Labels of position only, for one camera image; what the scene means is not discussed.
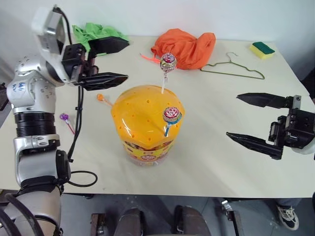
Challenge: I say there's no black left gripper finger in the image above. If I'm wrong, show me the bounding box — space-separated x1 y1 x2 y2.
78 72 129 92
88 36 130 57

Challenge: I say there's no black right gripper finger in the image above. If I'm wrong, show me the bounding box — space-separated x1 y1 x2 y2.
236 92 294 109
226 131 284 161

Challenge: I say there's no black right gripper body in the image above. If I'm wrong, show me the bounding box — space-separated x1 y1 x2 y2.
268 94 315 149

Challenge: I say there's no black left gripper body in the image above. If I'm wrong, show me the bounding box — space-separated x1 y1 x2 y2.
61 43 99 86

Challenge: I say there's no orange-lidded lollipop jar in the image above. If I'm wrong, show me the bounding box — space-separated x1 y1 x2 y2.
111 85 186 168

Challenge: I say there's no small orange lollipop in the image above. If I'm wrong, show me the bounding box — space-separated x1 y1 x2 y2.
96 93 115 107

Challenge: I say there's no green crumpled cloth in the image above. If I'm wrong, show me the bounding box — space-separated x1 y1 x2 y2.
71 22 130 50

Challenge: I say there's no yellow and green sponge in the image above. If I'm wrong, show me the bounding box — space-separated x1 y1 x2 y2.
249 41 276 60

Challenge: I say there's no small purple lollipop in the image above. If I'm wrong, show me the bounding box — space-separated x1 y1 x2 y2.
59 113 76 135

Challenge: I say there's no red wrapped lollipop, white stick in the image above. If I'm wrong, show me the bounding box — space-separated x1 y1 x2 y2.
159 53 178 95

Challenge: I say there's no orange crumpled cloth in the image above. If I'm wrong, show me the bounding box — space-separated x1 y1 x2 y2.
139 28 217 71

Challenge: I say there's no red wrapped lollipop, blue stick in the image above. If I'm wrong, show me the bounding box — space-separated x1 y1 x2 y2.
162 106 183 137

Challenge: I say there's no person's white sneaker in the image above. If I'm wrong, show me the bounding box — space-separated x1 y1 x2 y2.
276 204 300 231

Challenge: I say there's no dark rounded shape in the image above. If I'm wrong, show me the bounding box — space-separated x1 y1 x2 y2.
117 207 149 236
173 205 212 236

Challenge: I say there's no olive wire clothes hanger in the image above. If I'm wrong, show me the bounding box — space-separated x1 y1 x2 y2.
199 52 266 80

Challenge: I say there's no short black camera cable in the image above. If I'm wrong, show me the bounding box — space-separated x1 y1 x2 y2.
60 9 74 46

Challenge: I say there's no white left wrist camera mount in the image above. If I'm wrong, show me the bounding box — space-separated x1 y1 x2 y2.
31 5 72 55

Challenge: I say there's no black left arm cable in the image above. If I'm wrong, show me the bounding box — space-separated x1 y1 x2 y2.
61 85 98 190

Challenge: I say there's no metal table leg bracket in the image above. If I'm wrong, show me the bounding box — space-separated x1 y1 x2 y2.
220 198 245 236

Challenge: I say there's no thick black hose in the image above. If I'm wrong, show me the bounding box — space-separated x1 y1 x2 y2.
0 192 45 236

